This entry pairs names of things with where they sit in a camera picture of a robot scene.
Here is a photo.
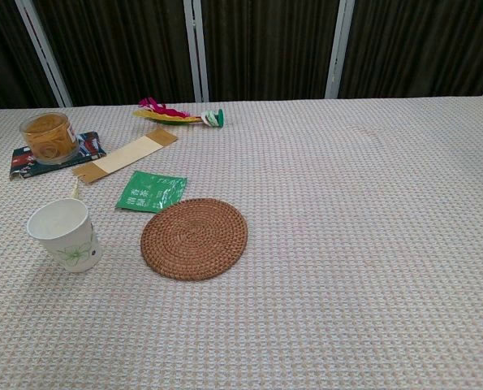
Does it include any beige checked tablecloth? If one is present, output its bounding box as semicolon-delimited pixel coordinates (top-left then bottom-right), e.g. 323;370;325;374
0;95;483;390

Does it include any colourful feather shuttlecock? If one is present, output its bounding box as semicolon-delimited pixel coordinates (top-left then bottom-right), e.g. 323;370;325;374
132;97;226;128

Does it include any white metal frame post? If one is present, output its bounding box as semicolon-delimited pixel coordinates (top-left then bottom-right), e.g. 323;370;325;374
183;0;210;103
324;0;356;100
14;0;73;108

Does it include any clear jar of rubber bands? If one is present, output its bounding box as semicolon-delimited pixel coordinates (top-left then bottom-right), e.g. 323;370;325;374
19;112;81;166

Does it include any green tea sachet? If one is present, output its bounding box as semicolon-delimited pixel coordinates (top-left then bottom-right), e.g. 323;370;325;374
114;170;188;214

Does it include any white paper cup green flower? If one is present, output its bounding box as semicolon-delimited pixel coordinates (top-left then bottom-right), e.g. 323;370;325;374
26;197;104;274

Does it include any dark printed flat packet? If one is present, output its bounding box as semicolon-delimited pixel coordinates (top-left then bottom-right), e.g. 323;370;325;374
8;131;107;181

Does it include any brown woven round coaster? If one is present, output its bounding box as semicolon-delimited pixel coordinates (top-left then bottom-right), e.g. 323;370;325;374
140;197;249;282

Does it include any dark pleated curtain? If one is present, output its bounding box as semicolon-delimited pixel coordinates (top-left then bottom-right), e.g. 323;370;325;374
0;0;483;115

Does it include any beige paper bookmark with tassel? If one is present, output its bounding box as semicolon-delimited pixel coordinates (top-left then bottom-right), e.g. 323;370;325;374
68;124;179;200

